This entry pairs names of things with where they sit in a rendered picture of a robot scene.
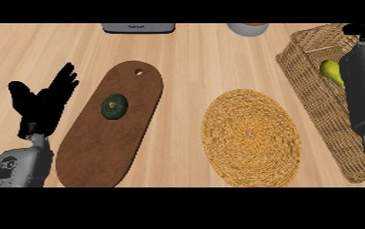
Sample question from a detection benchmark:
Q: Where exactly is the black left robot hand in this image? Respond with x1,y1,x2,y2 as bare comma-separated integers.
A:
7,62,81,141

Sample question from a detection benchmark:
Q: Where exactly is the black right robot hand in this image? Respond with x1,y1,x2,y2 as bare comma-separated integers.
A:
341,23,365,37

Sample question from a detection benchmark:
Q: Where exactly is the yellow-green pear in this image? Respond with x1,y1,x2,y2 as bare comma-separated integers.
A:
319,59,346,90

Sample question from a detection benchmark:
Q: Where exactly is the brown wicker basket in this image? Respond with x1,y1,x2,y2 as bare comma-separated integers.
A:
275,23,365,185

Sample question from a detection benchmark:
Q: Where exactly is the round woven straw placemat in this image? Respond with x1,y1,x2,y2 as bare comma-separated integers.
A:
201,88,304,188

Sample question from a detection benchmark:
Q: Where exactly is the dark green round vegetable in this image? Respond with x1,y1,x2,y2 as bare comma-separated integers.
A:
100,93,130,122

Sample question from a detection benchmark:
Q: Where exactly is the brown oval cutting board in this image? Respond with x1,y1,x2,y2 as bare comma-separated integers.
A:
55,60,165,188

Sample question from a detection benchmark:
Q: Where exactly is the grey round bowl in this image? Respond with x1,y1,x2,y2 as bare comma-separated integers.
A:
225,22,270,38

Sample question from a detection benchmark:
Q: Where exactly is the grey flat appliance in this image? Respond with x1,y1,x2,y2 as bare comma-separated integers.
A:
100,22,177,35

